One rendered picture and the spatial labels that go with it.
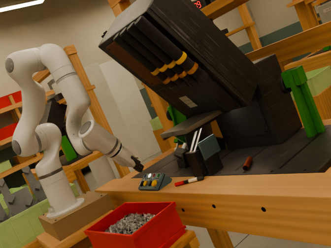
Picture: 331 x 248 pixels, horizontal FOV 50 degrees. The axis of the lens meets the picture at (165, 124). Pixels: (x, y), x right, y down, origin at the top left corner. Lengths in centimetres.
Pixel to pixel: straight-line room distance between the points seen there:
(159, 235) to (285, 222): 41
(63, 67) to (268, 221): 92
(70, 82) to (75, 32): 804
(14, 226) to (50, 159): 54
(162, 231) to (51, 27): 830
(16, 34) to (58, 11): 122
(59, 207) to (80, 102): 59
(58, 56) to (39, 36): 767
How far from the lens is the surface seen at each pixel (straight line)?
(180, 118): 158
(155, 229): 123
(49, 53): 146
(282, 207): 109
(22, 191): 244
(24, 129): 170
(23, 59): 156
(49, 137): 176
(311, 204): 103
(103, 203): 175
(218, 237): 252
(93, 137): 137
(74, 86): 142
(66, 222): 170
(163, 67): 125
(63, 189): 176
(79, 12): 970
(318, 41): 162
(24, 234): 217
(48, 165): 175
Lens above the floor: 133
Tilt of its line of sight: 7 degrees down
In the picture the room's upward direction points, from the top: 23 degrees counter-clockwise
